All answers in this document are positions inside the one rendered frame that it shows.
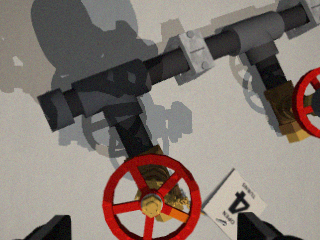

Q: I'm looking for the grey cylinder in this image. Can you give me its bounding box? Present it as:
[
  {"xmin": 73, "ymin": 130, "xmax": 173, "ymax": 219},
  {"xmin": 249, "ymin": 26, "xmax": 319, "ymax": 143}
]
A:
[{"xmin": 311, "ymin": 88, "xmax": 320, "ymax": 117}]

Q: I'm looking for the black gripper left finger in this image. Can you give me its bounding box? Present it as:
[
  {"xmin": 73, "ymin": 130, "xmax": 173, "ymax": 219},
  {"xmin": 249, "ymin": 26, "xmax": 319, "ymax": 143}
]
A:
[{"xmin": 15, "ymin": 215, "xmax": 72, "ymax": 240}]

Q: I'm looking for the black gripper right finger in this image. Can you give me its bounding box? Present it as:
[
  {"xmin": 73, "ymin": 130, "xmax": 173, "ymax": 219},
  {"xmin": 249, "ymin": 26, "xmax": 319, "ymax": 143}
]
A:
[{"xmin": 237, "ymin": 212, "xmax": 303, "ymax": 240}]

